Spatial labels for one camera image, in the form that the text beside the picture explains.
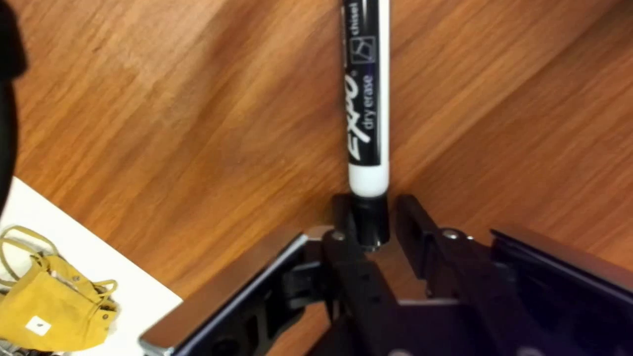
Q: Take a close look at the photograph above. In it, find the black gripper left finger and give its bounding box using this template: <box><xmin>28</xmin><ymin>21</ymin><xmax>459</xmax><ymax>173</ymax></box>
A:
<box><xmin>139</xmin><ymin>193</ymin><xmax>400</xmax><ymax>356</ymax></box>

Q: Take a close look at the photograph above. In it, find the yellow cloth bag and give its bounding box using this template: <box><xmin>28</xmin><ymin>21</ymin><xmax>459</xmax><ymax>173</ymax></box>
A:
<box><xmin>0</xmin><ymin>224</ymin><xmax>123</xmax><ymax>356</ymax></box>

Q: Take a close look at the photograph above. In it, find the black fabric cable sleeve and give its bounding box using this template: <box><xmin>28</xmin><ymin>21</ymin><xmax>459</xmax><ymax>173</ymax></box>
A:
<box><xmin>0</xmin><ymin>0</ymin><xmax>30</xmax><ymax>214</ymax></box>

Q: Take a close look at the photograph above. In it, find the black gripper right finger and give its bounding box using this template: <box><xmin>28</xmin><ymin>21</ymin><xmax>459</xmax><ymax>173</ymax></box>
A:
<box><xmin>394</xmin><ymin>195</ymin><xmax>633</xmax><ymax>356</ymax></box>

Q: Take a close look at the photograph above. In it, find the black Expo dry-erase marker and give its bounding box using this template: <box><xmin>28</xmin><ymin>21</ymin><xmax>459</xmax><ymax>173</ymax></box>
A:
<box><xmin>339</xmin><ymin>0</ymin><xmax>394</xmax><ymax>250</ymax></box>

